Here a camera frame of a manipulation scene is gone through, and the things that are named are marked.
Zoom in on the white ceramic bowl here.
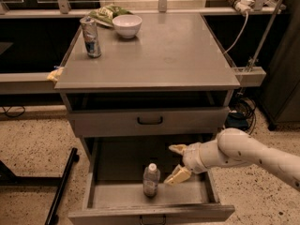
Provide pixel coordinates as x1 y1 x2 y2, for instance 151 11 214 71
112 15 143 38

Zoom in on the silver blue drink can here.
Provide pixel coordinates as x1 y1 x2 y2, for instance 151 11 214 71
80 16 101 58

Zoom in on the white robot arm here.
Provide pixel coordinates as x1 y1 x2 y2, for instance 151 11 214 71
164 128 300 190

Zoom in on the closed upper grey drawer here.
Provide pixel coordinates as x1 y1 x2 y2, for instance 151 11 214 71
68 107 229 137

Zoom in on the clear plastic bottle white cap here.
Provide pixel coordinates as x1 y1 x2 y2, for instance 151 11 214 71
142 163 160 197

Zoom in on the grey metal rail frame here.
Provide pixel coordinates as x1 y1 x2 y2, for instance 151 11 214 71
0 0 292 96

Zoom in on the yellow sponge cloth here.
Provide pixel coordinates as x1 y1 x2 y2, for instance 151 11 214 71
47 67 64 83

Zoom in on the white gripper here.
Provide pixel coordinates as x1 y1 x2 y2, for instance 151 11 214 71
164 142 207 186

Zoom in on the white power strip with cable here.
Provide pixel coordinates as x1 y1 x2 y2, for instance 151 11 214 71
225 0 254 53

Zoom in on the black cable bundle on floor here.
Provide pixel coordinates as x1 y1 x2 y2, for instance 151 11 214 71
218 97 257 136

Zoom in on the grey drawer cabinet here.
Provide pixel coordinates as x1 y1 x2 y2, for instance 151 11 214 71
54 12 241 225

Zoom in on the open lower grey drawer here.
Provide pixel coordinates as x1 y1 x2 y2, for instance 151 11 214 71
68 135 234 225

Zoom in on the green chip bag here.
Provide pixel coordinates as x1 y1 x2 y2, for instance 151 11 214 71
88 4 131 27

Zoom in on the black cable loop left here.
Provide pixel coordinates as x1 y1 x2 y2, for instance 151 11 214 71
0 106 26 118

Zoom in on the black metal stand leg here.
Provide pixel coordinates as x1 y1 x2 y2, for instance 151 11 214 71
0 147 80 225

